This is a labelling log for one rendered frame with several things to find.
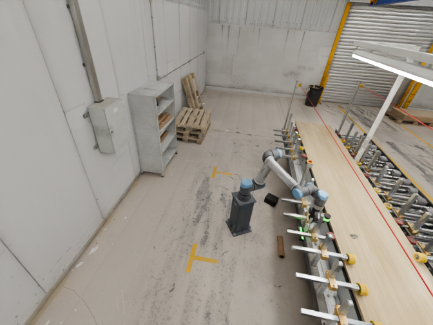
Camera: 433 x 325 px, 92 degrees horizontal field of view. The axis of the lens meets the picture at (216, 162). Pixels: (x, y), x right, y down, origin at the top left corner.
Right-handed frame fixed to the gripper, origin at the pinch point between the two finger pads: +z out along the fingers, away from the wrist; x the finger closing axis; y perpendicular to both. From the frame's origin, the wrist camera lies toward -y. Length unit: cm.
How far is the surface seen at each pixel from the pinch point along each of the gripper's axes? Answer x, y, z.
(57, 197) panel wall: 257, -19, 6
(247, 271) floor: 47, -3, 101
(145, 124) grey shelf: 237, 147, -6
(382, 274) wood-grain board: -55, -32, 11
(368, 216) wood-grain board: -71, 35, 11
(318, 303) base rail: -5, -56, 31
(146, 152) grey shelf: 242, 147, 48
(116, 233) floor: 232, 13, 100
